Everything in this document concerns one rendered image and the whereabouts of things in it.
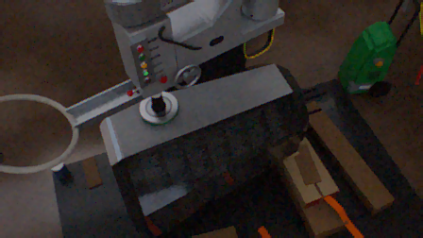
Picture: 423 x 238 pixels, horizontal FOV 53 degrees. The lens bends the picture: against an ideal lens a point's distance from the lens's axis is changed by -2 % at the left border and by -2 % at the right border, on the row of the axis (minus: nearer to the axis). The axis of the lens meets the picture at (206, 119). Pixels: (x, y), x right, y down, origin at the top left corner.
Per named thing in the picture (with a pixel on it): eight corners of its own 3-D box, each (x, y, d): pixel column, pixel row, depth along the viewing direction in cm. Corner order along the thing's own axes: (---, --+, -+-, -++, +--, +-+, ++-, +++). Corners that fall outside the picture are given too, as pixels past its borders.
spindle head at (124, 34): (186, 47, 231) (178, -23, 194) (208, 73, 219) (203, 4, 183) (126, 76, 220) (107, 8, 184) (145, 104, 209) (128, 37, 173)
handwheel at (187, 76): (193, 69, 217) (190, 48, 205) (202, 82, 212) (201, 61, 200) (166, 82, 213) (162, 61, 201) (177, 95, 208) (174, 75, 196)
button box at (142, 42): (153, 78, 201) (143, 34, 178) (156, 82, 200) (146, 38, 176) (138, 86, 199) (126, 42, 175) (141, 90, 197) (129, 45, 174)
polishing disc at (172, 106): (174, 89, 243) (173, 88, 242) (181, 118, 231) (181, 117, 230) (137, 97, 241) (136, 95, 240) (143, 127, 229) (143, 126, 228)
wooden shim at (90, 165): (81, 161, 320) (81, 160, 319) (94, 157, 322) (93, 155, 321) (89, 189, 307) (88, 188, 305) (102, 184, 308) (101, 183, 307)
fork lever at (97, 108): (183, 56, 232) (183, 49, 228) (202, 77, 223) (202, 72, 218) (64, 110, 211) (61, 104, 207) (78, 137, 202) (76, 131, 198)
